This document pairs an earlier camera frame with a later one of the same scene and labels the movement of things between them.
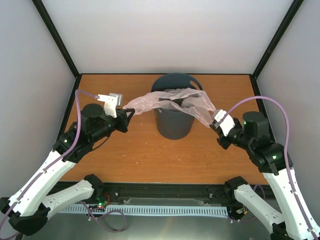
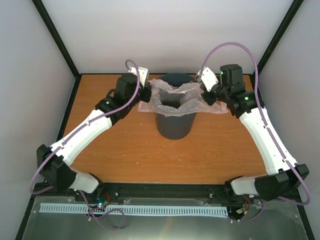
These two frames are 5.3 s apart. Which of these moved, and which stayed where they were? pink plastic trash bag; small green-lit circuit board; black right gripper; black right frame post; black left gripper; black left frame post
Moved: black left gripper; pink plastic trash bag; black right gripper
Stayed: black right frame post; black left frame post; small green-lit circuit board
